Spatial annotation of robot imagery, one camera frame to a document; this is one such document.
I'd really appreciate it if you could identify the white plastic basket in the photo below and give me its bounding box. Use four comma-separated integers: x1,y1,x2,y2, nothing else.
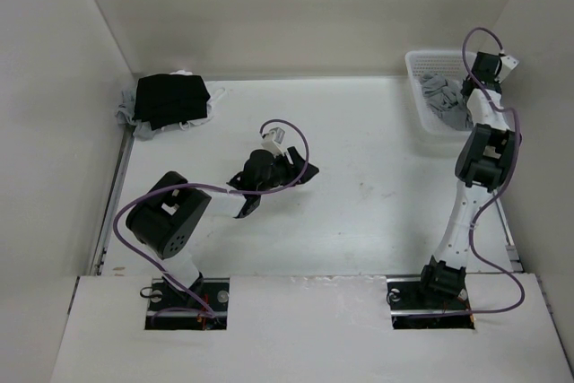
404,48,494,136

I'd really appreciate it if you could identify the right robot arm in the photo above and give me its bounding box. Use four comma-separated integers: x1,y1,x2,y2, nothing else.
415,51,520,308

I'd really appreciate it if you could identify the folded black tank top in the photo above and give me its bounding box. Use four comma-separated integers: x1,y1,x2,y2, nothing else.
134,74,211,130

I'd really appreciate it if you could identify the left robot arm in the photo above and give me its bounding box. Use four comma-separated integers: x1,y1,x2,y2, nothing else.
126,146,319,310

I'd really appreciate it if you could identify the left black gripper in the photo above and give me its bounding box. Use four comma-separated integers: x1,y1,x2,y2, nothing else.
257,147,317,196

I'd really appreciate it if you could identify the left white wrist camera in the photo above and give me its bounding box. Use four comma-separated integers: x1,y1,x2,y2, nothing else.
261,126,291,162

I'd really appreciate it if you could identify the folded white tank top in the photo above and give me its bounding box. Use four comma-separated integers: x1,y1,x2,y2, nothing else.
164,70,226,130

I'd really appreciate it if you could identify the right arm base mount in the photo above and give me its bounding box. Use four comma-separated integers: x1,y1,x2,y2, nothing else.
386,276,474,330

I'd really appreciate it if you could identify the folded grey tank top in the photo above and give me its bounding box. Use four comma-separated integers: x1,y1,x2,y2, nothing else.
115,88,156,141

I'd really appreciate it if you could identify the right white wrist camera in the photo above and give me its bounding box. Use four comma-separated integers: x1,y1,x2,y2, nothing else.
496,51,519,83

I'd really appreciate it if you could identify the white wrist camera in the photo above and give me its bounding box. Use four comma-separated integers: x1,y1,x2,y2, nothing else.
261,126,291,162
496,51,519,83

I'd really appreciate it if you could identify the grey tank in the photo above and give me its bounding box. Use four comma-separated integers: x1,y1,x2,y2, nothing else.
115,88,156,141
419,74,473,131

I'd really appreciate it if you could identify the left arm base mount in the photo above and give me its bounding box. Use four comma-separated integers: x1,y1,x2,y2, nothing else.
139,278,230,331

